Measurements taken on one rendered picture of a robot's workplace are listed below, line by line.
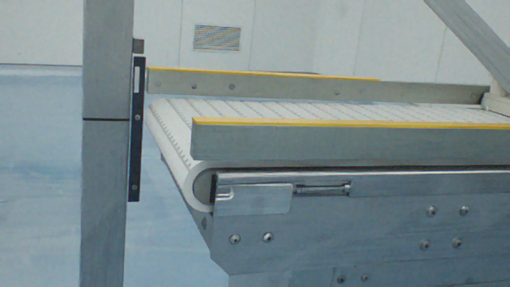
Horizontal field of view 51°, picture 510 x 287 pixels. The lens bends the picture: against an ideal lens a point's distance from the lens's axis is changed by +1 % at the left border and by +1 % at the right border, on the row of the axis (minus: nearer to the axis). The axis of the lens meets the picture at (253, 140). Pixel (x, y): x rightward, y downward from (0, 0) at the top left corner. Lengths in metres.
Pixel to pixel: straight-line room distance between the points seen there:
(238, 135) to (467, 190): 0.25
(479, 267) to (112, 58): 0.52
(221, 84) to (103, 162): 0.19
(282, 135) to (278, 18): 5.84
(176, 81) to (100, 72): 0.10
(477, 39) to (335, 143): 0.15
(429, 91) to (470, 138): 0.31
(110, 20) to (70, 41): 4.86
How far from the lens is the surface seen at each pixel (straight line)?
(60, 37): 5.55
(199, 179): 0.46
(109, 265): 0.80
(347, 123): 0.49
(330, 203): 0.51
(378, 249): 0.56
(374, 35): 5.80
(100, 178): 0.74
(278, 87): 0.74
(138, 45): 0.70
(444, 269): 0.68
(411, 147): 0.53
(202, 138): 0.44
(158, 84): 0.70
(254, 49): 6.18
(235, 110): 0.66
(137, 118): 0.72
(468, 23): 0.51
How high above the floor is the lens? 0.96
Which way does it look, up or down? 15 degrees down
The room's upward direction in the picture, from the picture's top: 6 degrees clockwise
